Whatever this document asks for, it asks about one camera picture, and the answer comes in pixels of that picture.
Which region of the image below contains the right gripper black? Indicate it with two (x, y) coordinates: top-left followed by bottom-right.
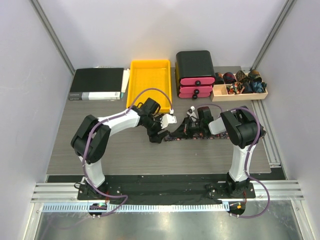
(172, 116), (204, 139)

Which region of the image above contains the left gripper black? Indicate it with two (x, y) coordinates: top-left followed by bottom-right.
(145, 114), (169, 144)

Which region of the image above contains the dark patterned necktie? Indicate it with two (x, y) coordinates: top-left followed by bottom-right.
(164, 128), (230, 142)

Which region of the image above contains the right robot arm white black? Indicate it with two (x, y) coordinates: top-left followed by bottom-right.
(165, 105), (266, 198)

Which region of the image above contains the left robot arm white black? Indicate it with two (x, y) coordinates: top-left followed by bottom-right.
(70, 97), (177, 200)

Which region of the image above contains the wooden compartment box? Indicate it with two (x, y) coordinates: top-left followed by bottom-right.
(211, 70), (268, 102)

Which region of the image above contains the yellow plastic tray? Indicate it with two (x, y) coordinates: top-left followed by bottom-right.
(126, 59), (172, 114)

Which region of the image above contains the black pink drawer unit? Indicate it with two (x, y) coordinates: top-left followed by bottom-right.
(174, 50), (216, 100)

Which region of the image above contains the rolled floral tie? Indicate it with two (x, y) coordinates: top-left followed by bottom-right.
(226, 82), (241, 95)

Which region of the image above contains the rolled red patterned tie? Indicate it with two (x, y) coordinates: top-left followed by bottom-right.
(223, 72), (237, 84)

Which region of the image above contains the white teal pen box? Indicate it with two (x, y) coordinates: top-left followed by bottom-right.
(120, 68), (130, 99)

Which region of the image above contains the rolled navy tie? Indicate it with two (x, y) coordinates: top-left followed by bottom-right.
(239, 80), (253, 94)

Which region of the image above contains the black binder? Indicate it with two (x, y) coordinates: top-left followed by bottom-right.
(68, 67), (128, 101)

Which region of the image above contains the rolled brown patterned tie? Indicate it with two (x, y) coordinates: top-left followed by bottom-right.
(235, 70), (250, 83)

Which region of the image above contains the rolled blue tie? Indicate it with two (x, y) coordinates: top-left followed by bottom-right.
(250, 81), (267, 94)

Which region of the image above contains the rolled orange dark tie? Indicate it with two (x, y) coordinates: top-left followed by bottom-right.
(248, 69), (262, 81)

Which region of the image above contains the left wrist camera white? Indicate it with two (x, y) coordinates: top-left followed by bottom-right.
(160, 109), (177, 129)

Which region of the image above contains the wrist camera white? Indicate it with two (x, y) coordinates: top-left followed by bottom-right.
(186, 106), (198, 122)
(160, 109), (177, 129)

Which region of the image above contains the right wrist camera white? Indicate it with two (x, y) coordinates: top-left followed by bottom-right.
(186, 106), (198, 122)

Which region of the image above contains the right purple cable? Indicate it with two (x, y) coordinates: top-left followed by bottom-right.
(196, 103), (271, 220)

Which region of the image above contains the purple cable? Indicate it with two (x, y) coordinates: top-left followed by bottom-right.
(81, 87), (175, 217)
(196, 103), (271, 220)

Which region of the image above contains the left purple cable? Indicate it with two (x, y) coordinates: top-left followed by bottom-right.
(81, 87), (175, 217)

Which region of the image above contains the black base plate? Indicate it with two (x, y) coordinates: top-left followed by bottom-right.
(74, 174), (256, 206)

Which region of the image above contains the white slotted cable duct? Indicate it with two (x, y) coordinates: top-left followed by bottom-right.
(42, 202), (230, 213)

